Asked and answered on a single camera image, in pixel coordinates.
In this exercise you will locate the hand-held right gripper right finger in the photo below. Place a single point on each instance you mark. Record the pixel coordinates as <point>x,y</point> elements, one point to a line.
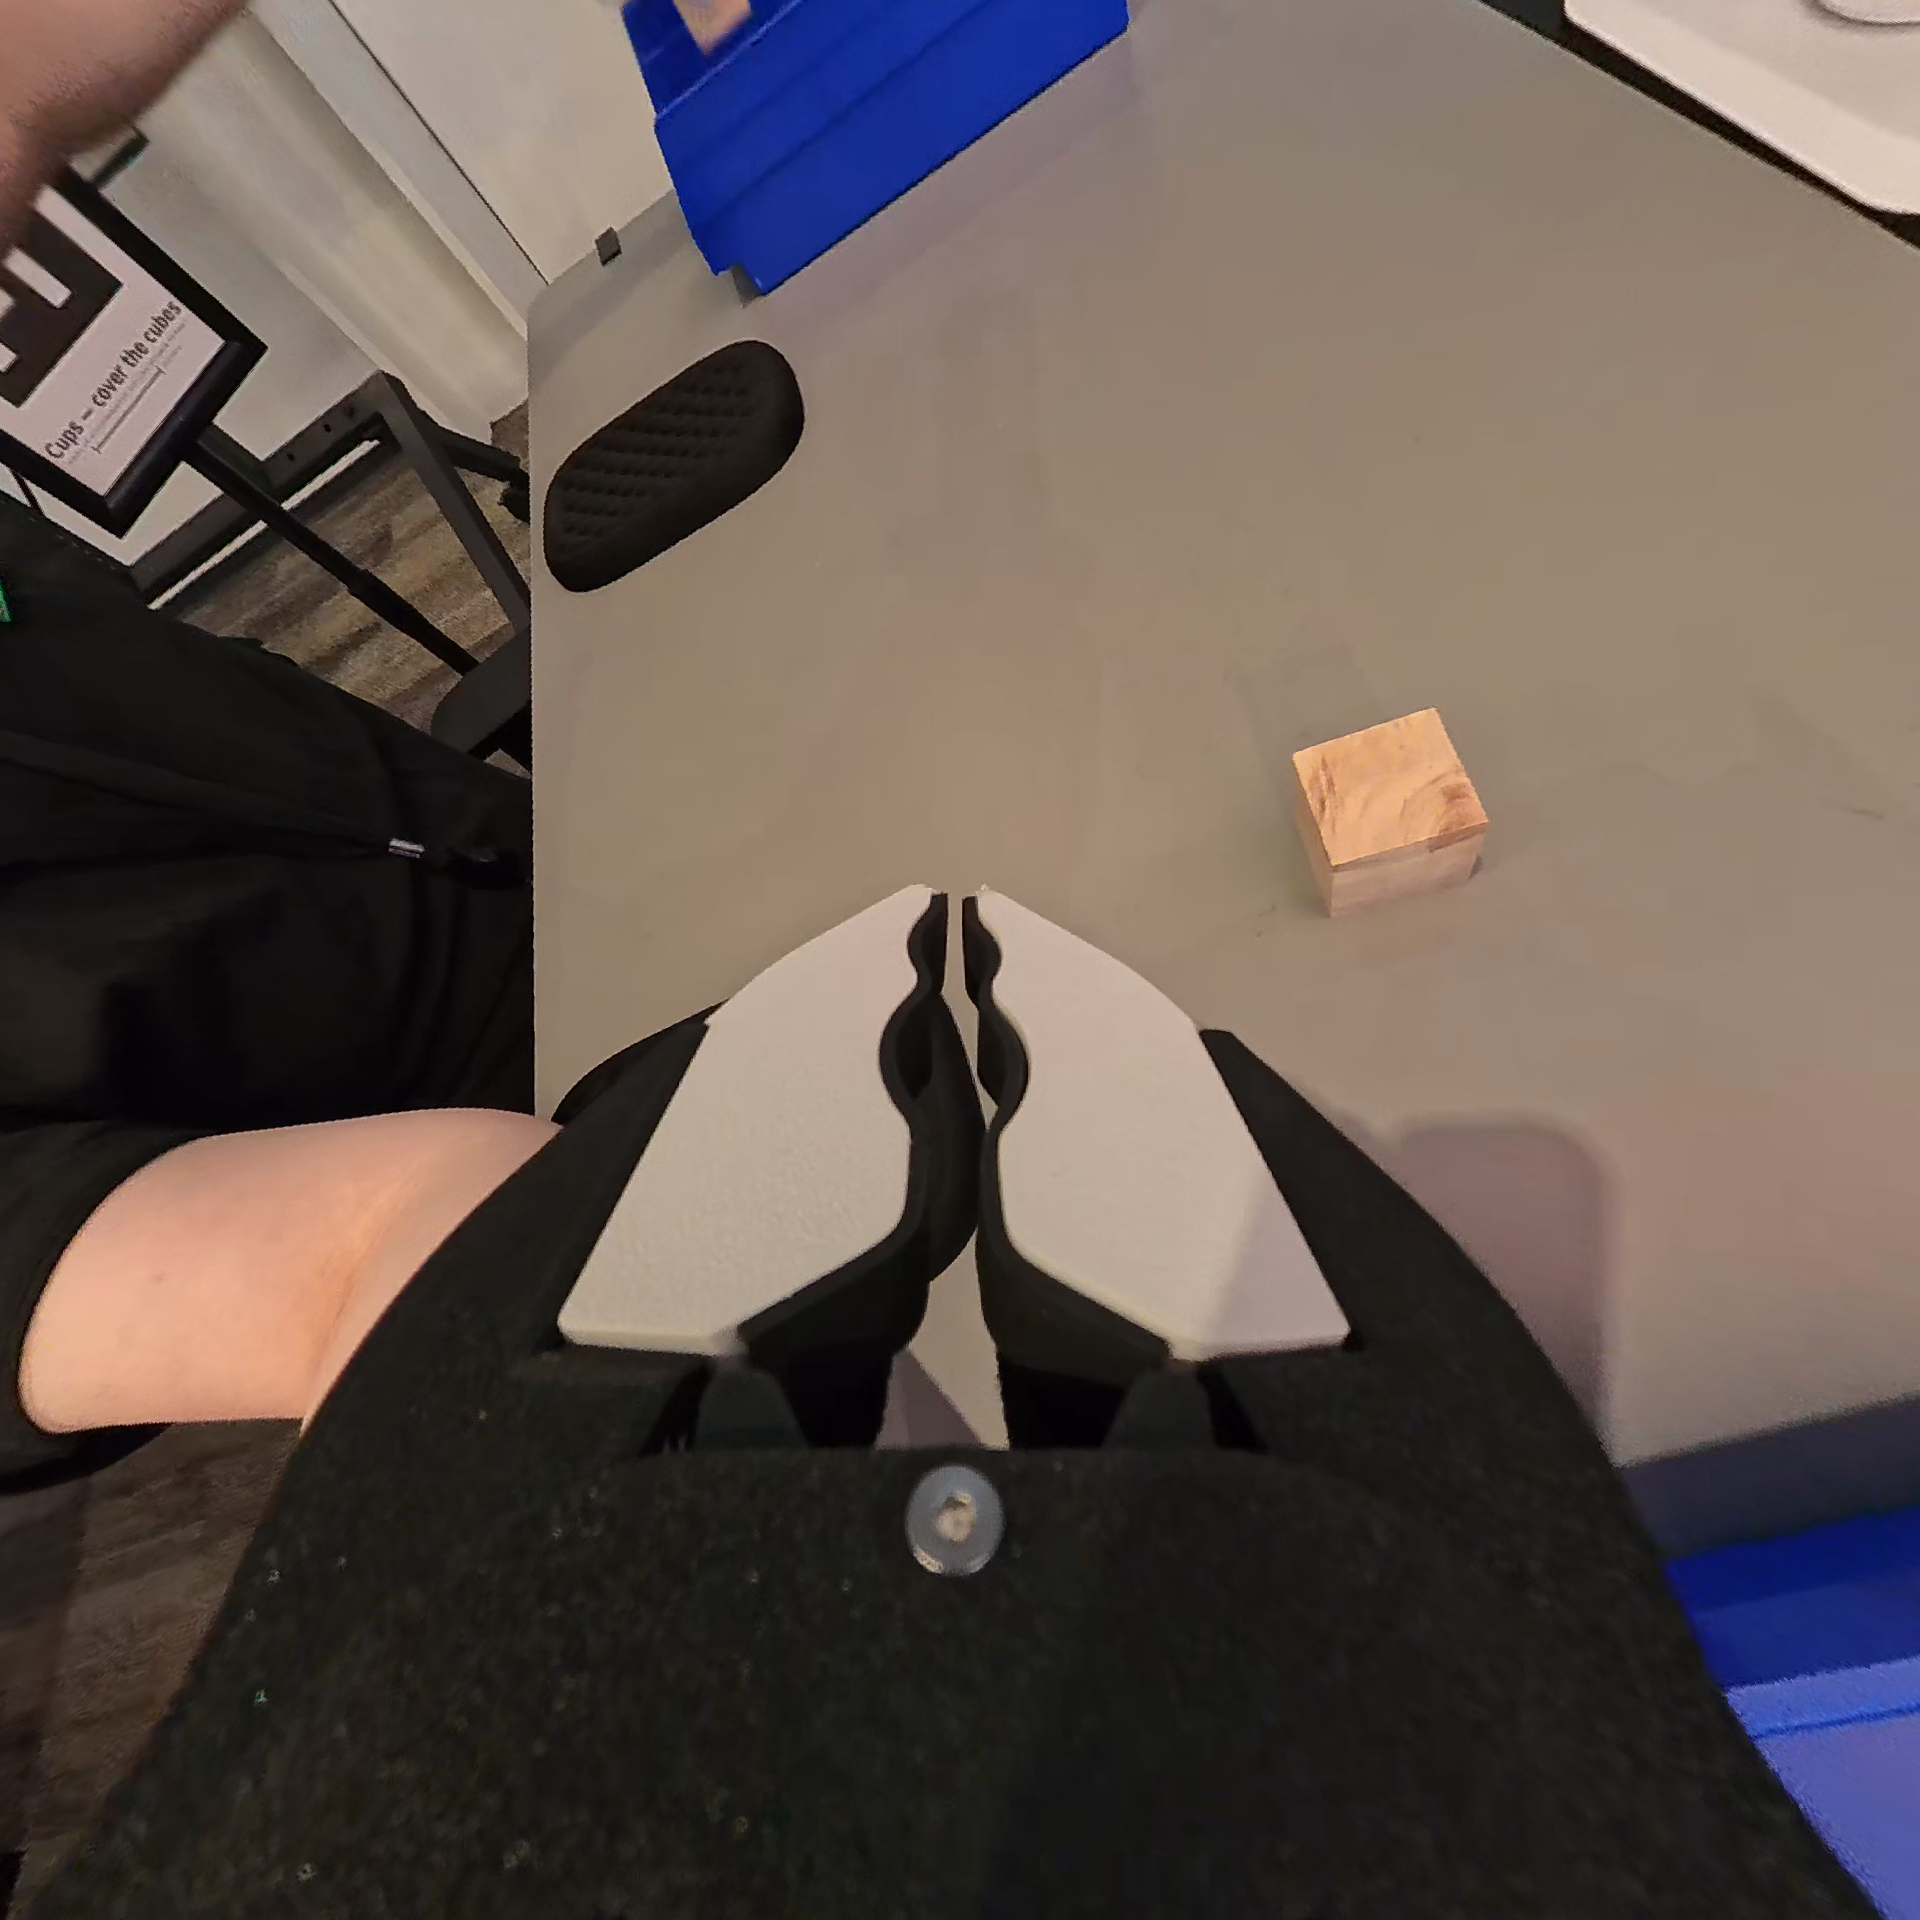
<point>1154,1170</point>

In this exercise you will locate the person's right forearm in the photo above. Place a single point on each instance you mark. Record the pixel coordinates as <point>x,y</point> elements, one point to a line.
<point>271,1260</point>

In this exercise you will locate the black metal table frame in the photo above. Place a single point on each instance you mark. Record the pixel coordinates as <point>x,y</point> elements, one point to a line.
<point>451,436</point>

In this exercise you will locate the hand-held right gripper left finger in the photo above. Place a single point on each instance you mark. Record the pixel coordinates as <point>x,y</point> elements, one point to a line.
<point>749,1170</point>

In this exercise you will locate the black framed task sign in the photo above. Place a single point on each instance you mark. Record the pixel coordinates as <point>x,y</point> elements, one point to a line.
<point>135,376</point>

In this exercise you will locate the instruction board on stand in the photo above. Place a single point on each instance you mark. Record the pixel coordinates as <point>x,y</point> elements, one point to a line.
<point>1770,77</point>

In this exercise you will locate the black quilted wrist rest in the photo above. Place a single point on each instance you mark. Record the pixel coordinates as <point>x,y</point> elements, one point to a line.
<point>674,464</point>

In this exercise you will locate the blue plastic bin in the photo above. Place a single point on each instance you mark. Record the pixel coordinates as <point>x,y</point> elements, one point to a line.
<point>869,135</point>
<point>1800,1695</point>

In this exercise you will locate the person's left forearm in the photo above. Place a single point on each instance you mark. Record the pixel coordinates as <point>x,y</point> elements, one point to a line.
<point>59,90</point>

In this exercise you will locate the black zip jacket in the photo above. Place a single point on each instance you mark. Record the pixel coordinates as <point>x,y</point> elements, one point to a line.
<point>224,901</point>

